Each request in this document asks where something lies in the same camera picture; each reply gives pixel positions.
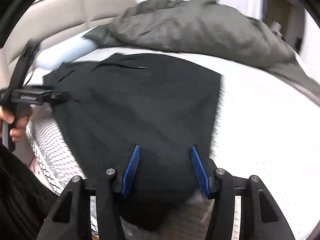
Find black pants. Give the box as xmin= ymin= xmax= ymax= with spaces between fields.
xmin=43 ymin=54 xmax=221 ymax=231

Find left hand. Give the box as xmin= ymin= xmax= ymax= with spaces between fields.
xmin=1 ymin=106 xmax=33 ymax=142

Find light blue pillow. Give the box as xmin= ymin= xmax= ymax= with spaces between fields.
xmin=35 ymin=35 xmax=98 ymax=70

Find beige upholstered headboard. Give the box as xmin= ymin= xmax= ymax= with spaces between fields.
xmin=1 ymin=0 xmax=136 ymax=87

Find dark grey duvet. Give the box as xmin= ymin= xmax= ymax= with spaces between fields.
xmin=85 ymin=0 xmax=319 ymax=102

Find white chair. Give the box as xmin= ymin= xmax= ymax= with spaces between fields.
xmin=270 ymin=22 xmax=283 ymax=39

